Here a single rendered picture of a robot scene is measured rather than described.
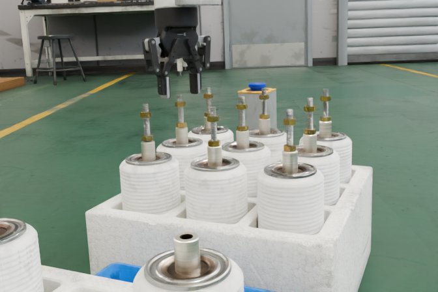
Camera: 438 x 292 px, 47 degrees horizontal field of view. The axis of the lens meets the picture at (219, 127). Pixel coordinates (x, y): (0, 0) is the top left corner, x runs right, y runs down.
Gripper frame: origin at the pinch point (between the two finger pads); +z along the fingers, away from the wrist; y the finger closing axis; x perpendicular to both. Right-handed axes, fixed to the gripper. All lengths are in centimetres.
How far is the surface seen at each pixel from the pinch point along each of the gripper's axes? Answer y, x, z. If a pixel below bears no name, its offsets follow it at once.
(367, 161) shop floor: -90, -15, 35
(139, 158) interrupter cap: 11.8, 3.1, 10.0
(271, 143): -12.7, 10.2, 11.0
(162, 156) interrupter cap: 8.7, 5.4, 9.8
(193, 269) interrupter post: 31, 40, 10
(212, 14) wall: -337, -360, -26
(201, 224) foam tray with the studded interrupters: 12.2, 18.5, 17.1
